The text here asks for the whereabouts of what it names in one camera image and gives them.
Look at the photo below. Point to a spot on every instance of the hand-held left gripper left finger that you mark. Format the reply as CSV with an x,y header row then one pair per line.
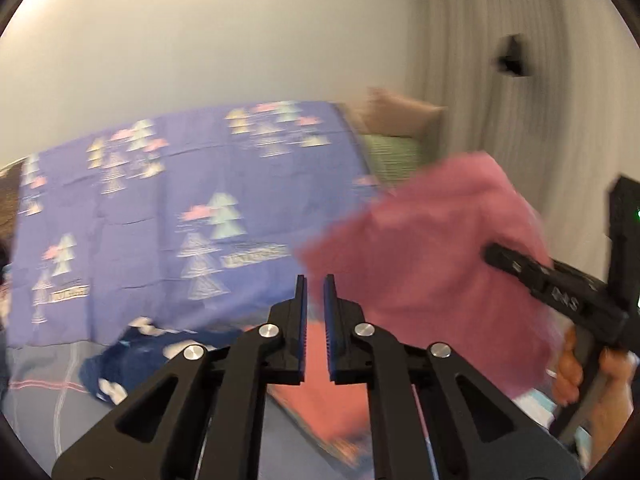
x,y
301,320

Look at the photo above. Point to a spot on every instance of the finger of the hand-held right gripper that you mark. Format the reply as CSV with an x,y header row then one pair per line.
x,y
565,302

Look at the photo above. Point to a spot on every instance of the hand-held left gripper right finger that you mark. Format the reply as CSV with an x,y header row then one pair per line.
x,y
330,320

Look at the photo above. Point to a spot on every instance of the pink long-sleeve shirt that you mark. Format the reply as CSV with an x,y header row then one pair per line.
x,y
430,250

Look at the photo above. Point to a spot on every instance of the person's right forearm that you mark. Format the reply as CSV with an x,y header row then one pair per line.
x,y
607,445

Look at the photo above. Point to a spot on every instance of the person's right hand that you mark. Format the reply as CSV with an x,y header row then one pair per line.
x,y
567,375

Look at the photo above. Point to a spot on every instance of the coral folded garment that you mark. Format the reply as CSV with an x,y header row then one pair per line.
x,y
320,410

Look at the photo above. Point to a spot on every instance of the beige curtain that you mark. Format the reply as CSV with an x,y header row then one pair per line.
x,y
550,125

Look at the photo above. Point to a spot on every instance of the navy star print fleece garment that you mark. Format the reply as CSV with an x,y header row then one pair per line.
x,y
150,360

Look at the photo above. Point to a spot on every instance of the small green cushion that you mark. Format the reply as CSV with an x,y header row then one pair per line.
x,y
392,157

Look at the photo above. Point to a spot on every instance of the purple tree print quilt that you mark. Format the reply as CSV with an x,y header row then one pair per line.
x,y
165,200

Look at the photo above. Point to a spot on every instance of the peach cushion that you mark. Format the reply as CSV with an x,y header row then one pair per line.
x,y
400,112

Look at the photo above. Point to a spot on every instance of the striped blue bed sheet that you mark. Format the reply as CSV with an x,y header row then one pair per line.
x,y
40,405

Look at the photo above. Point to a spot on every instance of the black camera on stand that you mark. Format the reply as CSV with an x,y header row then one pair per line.
x,y
511,57

